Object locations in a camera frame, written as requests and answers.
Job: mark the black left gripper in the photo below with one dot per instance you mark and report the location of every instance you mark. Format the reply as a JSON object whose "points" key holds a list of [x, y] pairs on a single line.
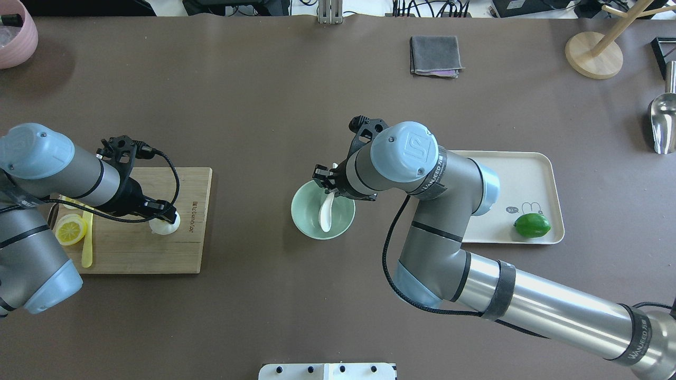
{"points": [[131, 196]]}

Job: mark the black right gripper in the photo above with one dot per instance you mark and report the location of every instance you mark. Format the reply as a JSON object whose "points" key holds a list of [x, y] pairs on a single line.
{"points": [[341, 177]]}

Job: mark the white steamed bun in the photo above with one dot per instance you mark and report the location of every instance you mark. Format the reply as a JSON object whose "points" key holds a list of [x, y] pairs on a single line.
{"points": [[161, 227]]}

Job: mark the white ceramic spoon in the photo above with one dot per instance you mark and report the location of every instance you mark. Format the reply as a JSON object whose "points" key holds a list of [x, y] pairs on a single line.
{"points": [[325, 212]]}

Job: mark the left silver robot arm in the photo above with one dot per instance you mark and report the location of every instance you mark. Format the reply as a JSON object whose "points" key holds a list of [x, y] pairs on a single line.
{"points": [[38, 164]]}

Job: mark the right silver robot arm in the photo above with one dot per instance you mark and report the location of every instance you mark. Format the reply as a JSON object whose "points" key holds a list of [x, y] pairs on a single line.
{"points": [[433, 266]]}

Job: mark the light green ceramic bowl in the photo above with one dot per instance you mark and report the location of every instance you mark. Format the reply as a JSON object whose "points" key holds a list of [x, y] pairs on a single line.
{"points": [[316, 221]]}

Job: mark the pink bowl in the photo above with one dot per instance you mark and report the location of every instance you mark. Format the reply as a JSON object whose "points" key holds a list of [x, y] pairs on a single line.
{"points": [[21, 47]]}

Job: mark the yellow plastic knife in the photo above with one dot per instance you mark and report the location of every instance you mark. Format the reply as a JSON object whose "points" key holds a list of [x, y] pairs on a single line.
{"points": [[87, 247]]}

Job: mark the lemon slice stack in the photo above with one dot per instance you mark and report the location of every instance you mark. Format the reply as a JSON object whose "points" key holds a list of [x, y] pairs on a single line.
{"points": [[70, 229]]}

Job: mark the grey folded cloth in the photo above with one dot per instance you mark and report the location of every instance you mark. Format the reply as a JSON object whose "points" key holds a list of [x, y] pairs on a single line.
{"points": [[435, 55]]}

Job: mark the green lime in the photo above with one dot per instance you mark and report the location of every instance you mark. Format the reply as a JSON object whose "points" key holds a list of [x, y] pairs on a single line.
{"points": [[532, 225]]}

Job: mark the wooden mug tree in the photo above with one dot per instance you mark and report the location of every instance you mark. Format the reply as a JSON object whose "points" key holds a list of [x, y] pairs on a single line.
{"points": [[596, 55]]}

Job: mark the metal scoop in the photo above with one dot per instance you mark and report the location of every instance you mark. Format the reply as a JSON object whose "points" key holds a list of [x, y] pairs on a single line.
{"points": [[662, 115]]}

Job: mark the wine glass rack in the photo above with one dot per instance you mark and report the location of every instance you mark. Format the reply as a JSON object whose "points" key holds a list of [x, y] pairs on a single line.
{"points": [[663, 48]]}

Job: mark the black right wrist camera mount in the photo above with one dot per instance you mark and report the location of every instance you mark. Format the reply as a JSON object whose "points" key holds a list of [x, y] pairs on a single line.
{"points": [[365, 129]]}

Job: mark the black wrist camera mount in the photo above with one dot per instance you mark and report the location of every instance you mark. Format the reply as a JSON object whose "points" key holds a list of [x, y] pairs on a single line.
{"points": [[365, 129], [121, 152]]}

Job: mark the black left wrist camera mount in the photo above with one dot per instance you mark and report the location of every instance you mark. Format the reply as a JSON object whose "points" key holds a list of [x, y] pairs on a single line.
{"points": [[121, 152]]}

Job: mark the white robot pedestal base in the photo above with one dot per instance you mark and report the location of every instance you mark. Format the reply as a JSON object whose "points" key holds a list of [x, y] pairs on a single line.
{"points": [[369, 370]]}

